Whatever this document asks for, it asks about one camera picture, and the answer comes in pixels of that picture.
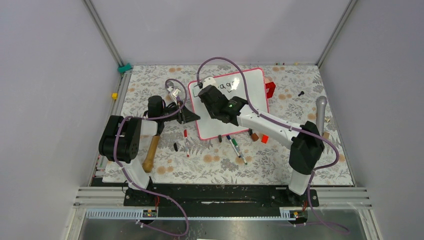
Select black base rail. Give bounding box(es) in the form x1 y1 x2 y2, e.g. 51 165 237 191
123 182 320 218

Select red lego brick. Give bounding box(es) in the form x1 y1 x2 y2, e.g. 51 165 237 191
265 81 276 99

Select red rectangular block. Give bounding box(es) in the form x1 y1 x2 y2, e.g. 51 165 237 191
261 134 269 144

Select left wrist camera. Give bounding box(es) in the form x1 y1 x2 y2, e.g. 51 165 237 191
167 86 181 105

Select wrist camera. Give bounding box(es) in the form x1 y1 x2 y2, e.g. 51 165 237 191
167 86 181 105
201 76 216 88

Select green capped marker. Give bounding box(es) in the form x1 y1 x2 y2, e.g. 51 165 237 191
231 138 248 165

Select blue capped marker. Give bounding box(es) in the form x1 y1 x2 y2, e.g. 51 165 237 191
226 135 241 158

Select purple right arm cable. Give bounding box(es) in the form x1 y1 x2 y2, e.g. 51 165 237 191
196 56 350 235

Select pink framed whiteboard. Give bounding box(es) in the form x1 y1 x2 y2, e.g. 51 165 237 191
187 67 270 141

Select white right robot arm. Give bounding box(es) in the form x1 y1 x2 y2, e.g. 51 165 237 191
197 85 325 206

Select brown wooden cylinder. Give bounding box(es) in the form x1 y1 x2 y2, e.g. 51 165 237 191
250 133 259 142

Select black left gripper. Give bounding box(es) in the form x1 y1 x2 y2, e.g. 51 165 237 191
159 100 200 124

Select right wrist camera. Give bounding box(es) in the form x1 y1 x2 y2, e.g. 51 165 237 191
201 76 216 88

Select red capped marker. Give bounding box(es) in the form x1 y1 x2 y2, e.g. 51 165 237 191
183 129 190 157

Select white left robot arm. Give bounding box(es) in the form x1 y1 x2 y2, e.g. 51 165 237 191
98 95 201 206

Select floral table mat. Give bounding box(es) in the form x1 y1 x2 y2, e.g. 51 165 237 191
101 64 355 186

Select teal clamp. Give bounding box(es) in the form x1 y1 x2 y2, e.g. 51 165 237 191
117 63 133 74

